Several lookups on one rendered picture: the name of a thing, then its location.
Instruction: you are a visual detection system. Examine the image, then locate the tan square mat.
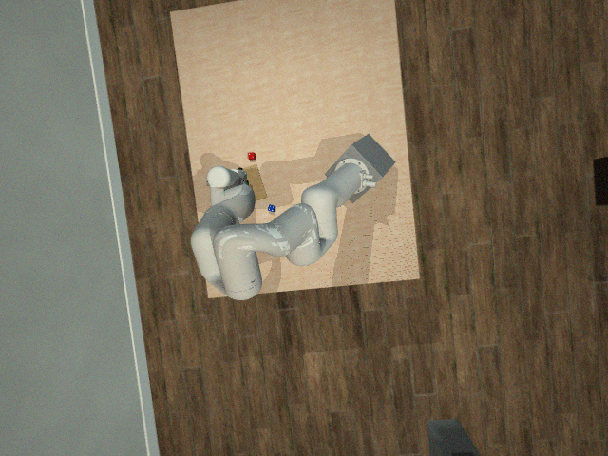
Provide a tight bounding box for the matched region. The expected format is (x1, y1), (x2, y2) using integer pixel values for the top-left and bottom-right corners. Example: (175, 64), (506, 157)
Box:
(242, 164), (267, 200)

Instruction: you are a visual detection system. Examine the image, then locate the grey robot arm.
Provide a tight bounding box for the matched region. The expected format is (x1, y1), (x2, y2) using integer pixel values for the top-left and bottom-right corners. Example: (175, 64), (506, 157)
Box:
(191, 158), (377, 300)

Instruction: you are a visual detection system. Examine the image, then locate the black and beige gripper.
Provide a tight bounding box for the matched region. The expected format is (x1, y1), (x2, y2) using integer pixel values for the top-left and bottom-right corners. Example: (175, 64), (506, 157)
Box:
(230, 168), (248, 184)

